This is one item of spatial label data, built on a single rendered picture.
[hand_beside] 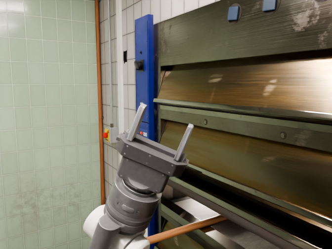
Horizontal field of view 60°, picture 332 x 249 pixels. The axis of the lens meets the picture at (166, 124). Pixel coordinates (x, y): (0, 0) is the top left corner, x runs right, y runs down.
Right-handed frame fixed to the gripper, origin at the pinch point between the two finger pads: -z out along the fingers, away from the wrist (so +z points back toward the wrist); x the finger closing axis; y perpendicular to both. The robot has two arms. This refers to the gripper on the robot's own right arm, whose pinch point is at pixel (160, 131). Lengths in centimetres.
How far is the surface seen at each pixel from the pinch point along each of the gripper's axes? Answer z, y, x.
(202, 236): 58, 62, -30
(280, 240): 21.2, 19.9, -36.5
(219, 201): 27, 38, -23
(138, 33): -6, 112, 37
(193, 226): 56, 62, -25
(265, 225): 21.3, 24.1, -33.2
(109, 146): 80, 147, 40
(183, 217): 62, 74, -21
